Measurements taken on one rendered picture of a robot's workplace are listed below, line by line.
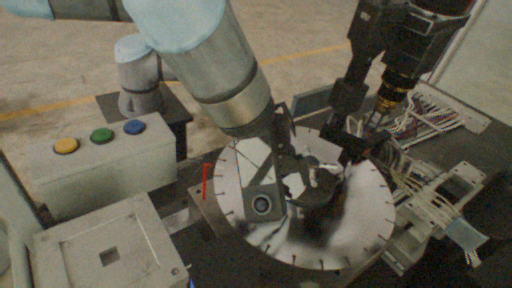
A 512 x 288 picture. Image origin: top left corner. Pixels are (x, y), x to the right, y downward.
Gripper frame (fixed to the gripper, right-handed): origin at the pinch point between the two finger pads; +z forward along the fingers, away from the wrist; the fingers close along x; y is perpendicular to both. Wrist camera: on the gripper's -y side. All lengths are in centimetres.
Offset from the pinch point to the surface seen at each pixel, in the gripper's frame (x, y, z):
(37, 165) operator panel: 45.6, 8.0, -14.1
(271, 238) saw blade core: 3.8, -5.9, 0.6
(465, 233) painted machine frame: -22.0, -6.5, 6.0
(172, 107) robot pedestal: 43, 48, 14
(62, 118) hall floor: 167, 109, 44
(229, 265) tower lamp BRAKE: -1.3, -16.0, -23.2
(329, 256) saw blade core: -3.8, -8.2, 4.6
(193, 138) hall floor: 88, 101, 88
